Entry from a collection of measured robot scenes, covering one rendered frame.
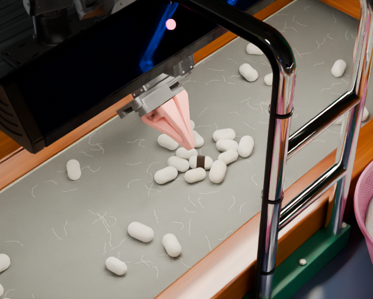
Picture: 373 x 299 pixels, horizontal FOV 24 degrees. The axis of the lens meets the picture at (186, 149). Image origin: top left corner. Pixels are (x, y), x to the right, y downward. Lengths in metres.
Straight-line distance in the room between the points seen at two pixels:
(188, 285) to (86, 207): 0.21
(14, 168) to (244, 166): 0.33
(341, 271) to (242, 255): 0.18
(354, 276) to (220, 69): 0.42
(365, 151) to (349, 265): 0.17
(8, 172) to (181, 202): 0.25
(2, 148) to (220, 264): 0.37
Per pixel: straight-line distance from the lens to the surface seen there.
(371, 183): 1.25
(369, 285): 1.22
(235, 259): 1.11
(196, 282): 1.08
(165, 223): 1.18
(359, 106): 1.05
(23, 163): 1.26
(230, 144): 1.26
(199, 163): 1.24
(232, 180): 1.24
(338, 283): 1.21
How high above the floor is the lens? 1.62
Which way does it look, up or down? 44 degrees down
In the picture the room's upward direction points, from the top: straight up
